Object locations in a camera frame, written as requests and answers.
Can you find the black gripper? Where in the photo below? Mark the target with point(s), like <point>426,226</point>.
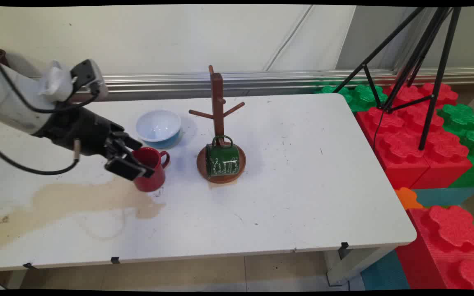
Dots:
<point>76,129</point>

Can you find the red mug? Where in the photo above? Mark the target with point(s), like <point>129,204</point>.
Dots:
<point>156,164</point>

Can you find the green mug white lettering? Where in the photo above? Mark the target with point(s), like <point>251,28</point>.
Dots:
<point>222,160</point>

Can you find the blue bowl white inside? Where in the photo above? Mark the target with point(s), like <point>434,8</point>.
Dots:
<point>159,125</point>

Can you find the brown wooden mug tree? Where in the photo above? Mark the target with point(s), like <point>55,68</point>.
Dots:
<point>217,102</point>

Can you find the black table edge clip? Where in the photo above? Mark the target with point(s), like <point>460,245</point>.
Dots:
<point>115,260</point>
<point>344,246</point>
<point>29,266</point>

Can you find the flat green foam block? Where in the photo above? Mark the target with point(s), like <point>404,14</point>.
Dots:
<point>362,96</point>

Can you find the white table leg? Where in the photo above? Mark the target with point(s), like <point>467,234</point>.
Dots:
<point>356,265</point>

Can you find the large red foam block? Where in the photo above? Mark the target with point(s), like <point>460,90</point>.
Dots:
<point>401,144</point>

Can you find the orange foam block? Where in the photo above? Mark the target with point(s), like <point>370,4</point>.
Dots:
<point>407,197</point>

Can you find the blue foam block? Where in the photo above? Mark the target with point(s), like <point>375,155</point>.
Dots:
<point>385,273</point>

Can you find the flat red foam block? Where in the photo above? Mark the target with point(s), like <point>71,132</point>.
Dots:
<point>414,93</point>

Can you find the black tripod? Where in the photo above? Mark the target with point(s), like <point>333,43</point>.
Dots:
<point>439,82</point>

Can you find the teal foam block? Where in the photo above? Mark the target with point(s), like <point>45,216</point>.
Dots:
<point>447,196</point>

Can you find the red ribbed foam block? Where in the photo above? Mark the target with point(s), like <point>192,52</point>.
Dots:
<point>451,246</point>

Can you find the tall green foam block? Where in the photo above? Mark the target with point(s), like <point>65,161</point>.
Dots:
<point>467,123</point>

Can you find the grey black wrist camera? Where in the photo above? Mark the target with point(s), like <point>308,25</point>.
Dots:
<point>91,76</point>

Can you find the white ribbed camera mount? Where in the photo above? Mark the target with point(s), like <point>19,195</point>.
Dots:
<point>56,84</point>

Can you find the silver metal wall rail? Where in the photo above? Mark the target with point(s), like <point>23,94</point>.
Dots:
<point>261,80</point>

